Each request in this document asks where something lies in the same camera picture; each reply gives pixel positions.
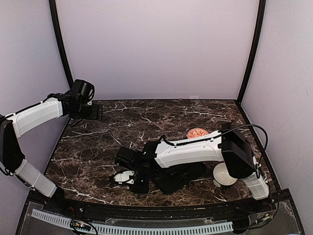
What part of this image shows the black frame post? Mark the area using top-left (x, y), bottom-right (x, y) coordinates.
top-left (48, 0), bottom-right (74, 90)
top-left (236, 0), bottom-right (266, 106)

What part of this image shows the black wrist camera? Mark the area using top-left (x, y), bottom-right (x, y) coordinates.
top-left (114, 147), bottom-right (138, 169)
top-left (70, 79), bottom-right (95, 102)

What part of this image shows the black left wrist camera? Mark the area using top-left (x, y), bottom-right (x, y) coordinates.
top-left (70, 79), bottom-right (95, 102)

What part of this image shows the black right frame post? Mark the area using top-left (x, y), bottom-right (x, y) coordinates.
top-left (236, 0), bottom-right (266, 106)

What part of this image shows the red patterned white bowl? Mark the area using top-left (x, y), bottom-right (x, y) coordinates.
top-left (187, 128), bottom-right (209, 139)

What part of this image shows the blue white bowl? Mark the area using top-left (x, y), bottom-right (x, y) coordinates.
top-left (213, 163), bottom-right (238, 188)

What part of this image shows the white slotted cable duct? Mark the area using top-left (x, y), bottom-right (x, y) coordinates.
top-left (31, 209), bottom-right (234, 235)

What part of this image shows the black front table rail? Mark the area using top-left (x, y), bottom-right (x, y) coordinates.
top-left (66, 198), bottom-right (277, 221)

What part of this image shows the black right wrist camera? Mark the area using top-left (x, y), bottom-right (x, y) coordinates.
top-left (114, 147), bottom-right (138, 169)

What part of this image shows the black zippered tool case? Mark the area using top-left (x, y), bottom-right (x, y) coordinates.
top-left (151, 162), bottom-right (207, 195)

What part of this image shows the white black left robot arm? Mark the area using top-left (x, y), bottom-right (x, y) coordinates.
top-left (0, 86), bottom-right (95, 213)

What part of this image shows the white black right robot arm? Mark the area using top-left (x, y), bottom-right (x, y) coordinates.
top-left (112, 123), bottom-right (269, 212)

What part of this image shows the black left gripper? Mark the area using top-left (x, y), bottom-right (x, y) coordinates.
top-left (71, 101), bottom-right (103, 120)

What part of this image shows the black left frame post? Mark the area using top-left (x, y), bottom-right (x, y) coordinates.
top-left (48, 0), bottom-right (74, 90)

